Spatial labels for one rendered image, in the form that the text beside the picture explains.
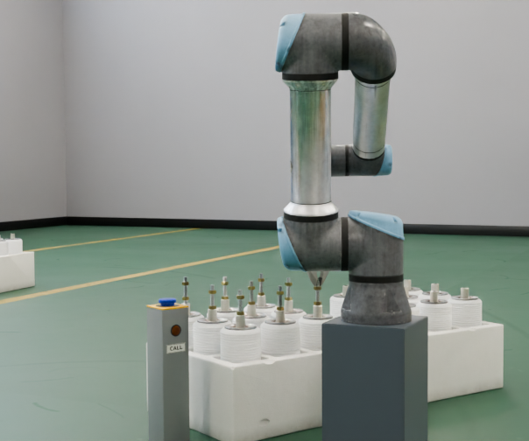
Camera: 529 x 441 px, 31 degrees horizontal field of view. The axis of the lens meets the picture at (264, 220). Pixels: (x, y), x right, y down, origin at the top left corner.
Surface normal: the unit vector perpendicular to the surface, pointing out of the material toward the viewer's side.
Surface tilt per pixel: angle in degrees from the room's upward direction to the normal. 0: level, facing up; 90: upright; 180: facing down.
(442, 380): 90
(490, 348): 90
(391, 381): 90
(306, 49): 101
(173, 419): 90
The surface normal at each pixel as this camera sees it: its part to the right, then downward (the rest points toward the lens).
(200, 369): -0.80, 0.04
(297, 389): 0.60, 0.04
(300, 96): -0.53, 0.20
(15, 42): 0.91, 0.02
